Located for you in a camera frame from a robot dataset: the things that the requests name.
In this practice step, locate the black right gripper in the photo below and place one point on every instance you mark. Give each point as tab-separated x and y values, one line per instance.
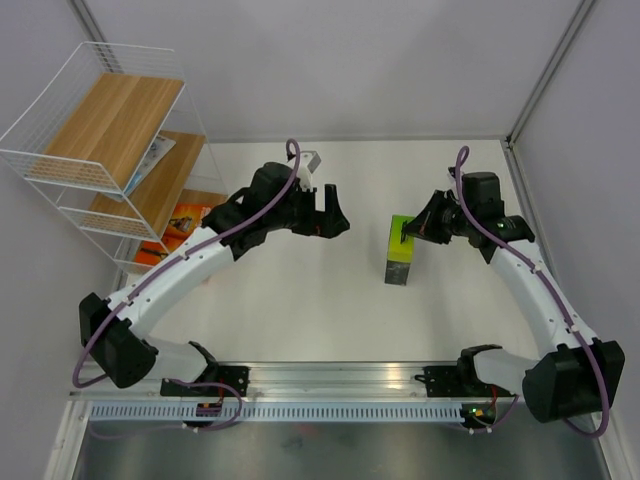
425	223

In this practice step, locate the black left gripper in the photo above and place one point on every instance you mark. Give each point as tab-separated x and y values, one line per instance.
331	219

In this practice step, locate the black green razor box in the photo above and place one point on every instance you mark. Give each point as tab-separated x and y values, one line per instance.
400	250

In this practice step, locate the orange Gillette Fusion5 razor box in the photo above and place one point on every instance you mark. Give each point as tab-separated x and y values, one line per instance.
185	218

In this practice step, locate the white Gillette SkinGuard razor pack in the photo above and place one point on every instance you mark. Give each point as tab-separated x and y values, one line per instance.
159	148

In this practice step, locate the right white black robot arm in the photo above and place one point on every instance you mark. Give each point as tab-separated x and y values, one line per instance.
553	322

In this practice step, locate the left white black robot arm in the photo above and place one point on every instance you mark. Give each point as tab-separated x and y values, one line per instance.
116	331

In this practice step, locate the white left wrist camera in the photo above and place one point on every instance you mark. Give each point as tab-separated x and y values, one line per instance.
309	162

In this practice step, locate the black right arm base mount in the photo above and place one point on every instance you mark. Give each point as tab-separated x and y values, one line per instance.
445	381

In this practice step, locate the aluminium table rail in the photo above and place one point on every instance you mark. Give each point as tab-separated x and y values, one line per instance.
350	380

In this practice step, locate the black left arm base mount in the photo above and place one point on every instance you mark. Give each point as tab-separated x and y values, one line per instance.
212	383

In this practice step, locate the white wire wooden shelf rack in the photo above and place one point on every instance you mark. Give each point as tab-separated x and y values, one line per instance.
81	140

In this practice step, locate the aluminium corner frame post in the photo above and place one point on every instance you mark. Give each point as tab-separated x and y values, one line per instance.
562	48

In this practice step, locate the white slotted cable duct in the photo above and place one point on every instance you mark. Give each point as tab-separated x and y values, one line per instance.
281	411

